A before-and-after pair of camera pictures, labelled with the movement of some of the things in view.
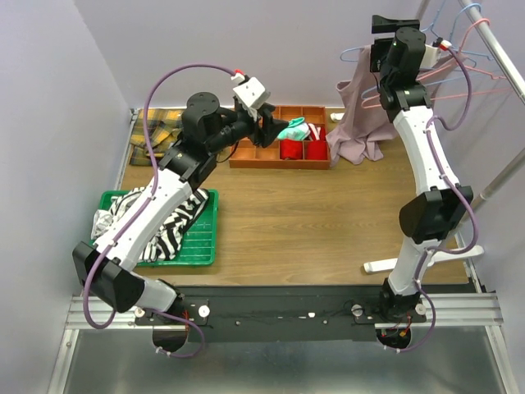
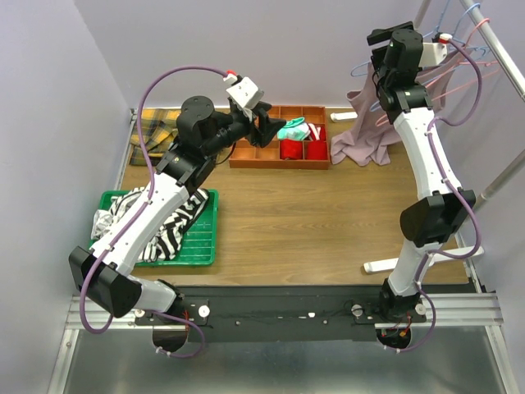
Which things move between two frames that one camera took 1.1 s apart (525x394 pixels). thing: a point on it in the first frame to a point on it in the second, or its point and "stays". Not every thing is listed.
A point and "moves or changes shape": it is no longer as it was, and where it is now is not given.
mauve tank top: (361, 126) moves or changes shape
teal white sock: (297, 130) stays
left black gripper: (262, 124) stays
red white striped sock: (317, 133) stays
